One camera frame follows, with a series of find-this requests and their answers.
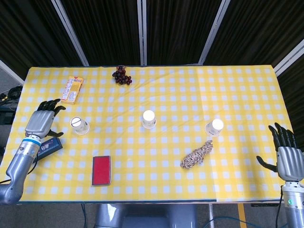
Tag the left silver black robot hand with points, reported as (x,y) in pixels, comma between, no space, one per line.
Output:
(39,122)

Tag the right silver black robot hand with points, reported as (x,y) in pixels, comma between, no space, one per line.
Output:
(288,161)

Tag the paper cup with black line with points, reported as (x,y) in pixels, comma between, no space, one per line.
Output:
(79,125)

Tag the paper cup with blue flower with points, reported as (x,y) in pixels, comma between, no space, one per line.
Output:
(214,127)

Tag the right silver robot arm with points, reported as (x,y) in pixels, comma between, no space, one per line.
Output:
(294,204)

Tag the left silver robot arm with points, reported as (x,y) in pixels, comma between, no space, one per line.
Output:
(20,164)

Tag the paper cup with fern print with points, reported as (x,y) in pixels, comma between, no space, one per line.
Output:
(149,118)

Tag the yellow checkered tablecloth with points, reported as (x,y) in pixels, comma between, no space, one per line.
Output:
(152,152)

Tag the dark blue printed box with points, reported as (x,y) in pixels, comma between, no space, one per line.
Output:
(51,146)

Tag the yellow snack box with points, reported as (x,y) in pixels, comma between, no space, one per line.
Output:
(72,90)

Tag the red stamp pad case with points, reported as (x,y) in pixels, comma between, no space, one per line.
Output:
(101,170)

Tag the dark red grape bunch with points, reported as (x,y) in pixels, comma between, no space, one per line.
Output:
(121,77)

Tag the grey robot torso base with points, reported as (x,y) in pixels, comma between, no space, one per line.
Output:
(145,216)

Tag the white partition post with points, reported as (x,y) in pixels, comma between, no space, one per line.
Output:
(10,71)
(142,31)
(213,31)
(70,31)
(288,57)

